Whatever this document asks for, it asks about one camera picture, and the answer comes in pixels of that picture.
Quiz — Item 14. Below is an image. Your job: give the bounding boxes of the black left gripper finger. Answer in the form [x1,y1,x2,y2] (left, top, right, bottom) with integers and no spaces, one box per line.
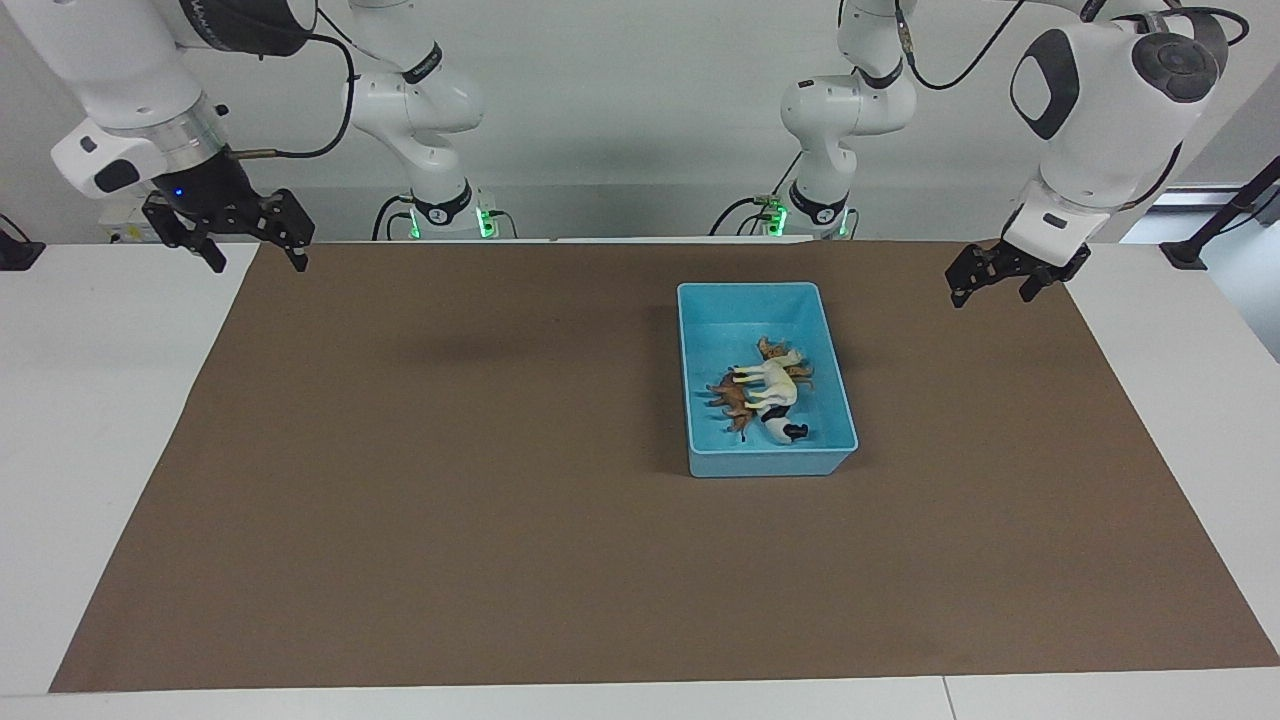
[1018,262,1067,304]
[945,244,1003,309]

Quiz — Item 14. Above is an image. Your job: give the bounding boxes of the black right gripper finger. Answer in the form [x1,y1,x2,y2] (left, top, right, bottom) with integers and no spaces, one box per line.
[265,189,317,274]
[160,222,230,275]

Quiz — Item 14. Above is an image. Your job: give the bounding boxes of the orange striped tiger toy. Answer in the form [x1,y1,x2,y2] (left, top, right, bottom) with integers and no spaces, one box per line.
[755,336,817,393]

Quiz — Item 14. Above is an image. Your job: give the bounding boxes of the cream alpaca toy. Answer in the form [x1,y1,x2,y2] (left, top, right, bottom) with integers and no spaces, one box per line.
[729,347,807,414]

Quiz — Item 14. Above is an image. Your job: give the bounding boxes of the black and white panda toy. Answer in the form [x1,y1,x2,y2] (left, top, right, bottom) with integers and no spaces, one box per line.
[758,403,810,445]

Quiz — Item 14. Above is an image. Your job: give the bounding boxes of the brown lion toy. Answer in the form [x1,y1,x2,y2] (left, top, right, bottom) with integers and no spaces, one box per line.
[705,372,758,443]

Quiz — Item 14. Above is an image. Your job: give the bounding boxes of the light blue storage box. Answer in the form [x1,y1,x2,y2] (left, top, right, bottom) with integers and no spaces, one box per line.
[677,281,860,479]

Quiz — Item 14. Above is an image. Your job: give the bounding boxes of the black slanted stand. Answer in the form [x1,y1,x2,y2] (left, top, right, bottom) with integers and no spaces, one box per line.
[1159,155,1280,271]

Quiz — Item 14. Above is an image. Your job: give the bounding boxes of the brown table mat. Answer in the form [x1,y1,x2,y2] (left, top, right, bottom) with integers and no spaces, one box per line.
[48,238,1280,694]

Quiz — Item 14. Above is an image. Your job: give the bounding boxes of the black right base cables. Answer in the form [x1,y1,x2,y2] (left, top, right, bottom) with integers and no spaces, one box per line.
[371,193,519,242]

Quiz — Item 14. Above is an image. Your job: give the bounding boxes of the black base cables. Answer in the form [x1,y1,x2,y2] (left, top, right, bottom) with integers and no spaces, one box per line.
[371,193,519,242]
[709,145,806,239]

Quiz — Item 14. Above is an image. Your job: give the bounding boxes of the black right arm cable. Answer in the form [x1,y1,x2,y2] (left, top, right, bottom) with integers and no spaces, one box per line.
[228,30,360,162]

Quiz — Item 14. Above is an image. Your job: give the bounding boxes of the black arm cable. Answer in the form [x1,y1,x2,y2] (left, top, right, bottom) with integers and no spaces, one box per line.
[893,0,1251,93]
[228,30,360,162]

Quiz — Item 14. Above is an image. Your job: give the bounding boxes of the black camera stand base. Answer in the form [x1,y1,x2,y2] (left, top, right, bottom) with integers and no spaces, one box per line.
[0,213,47,272]

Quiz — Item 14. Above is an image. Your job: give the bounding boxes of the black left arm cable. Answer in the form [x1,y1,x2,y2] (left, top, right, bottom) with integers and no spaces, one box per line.
[893,0,1251,93]

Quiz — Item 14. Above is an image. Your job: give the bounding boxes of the black left base cables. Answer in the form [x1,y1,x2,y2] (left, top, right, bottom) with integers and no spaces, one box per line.
[709,145,806,239]

